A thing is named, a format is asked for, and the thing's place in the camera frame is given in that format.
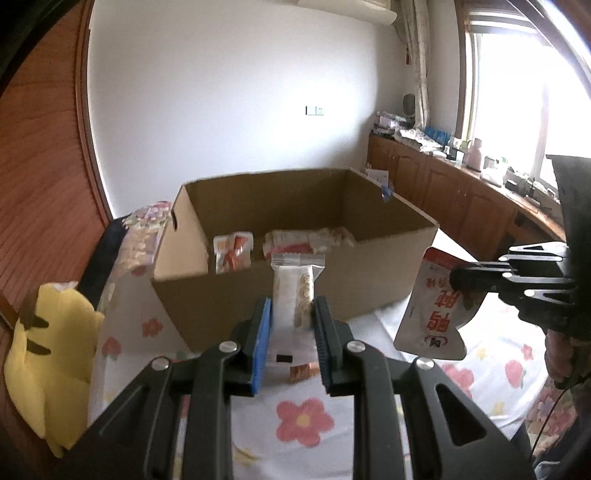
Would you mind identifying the brown cardboard box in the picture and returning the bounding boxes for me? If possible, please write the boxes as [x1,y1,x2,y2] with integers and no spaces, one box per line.
[151,167,439,354]

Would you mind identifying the black cable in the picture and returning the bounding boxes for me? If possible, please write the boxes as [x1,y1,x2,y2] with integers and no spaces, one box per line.
[529,387,575,464]

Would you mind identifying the pink bottle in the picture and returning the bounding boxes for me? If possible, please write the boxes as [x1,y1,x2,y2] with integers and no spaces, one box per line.
[467,138,485,171]

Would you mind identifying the small red white packet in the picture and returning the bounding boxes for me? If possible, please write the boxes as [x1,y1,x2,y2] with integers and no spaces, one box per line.
[212,231,254,274]

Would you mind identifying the person's right hand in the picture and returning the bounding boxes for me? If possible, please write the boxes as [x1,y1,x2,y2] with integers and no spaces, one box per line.
[544,330,583,389]

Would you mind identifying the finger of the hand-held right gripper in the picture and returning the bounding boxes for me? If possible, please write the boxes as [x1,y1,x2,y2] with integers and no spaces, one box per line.
[480,277,578,317]
[450,243,574,296]

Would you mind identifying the pile of clutter on cabinet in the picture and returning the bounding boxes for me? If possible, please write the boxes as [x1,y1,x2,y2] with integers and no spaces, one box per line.
[374,111,465,161]

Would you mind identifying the white red snack pouch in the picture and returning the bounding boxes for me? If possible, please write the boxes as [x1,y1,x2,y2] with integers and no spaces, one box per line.
[393,247,483,361]

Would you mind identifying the window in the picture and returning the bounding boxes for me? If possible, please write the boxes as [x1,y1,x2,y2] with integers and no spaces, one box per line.
[455,9,591,195]

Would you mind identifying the wrapped air conditioner pipe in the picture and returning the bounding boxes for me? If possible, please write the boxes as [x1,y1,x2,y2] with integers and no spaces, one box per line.
[399,0,433,134]

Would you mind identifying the yellow plush toy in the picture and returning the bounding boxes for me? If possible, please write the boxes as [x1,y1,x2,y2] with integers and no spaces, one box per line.
[4,281,106,459]

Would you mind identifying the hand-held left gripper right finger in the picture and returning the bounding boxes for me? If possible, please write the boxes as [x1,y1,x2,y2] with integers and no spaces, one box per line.
[311,295,539,480]

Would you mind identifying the dark cloth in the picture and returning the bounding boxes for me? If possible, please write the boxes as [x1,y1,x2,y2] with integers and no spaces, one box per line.
[76,217,132,315]

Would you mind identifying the wooden cabinet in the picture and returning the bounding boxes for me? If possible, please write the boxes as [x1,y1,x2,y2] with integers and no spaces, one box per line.
[367,133,566,261]

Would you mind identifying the white swirl print snack packet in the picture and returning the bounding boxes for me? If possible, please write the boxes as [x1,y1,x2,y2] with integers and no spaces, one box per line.
[264,253,326,384]

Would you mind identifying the white red snack packet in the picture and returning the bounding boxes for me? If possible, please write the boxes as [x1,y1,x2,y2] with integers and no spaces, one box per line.
[263,228,326,262]

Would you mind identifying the wooden wardrobe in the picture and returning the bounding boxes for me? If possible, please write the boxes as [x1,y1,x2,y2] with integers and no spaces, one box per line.
[0,0,116,462]

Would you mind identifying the white floral bedsheet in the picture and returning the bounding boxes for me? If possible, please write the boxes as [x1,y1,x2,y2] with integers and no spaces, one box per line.
[88,228,561,480]

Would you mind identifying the white air conditioner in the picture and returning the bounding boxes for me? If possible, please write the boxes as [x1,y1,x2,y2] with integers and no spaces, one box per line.
[295,0,398,26]

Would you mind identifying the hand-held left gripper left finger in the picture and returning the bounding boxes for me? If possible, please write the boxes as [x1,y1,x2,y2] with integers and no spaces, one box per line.
[65,295,273,480]

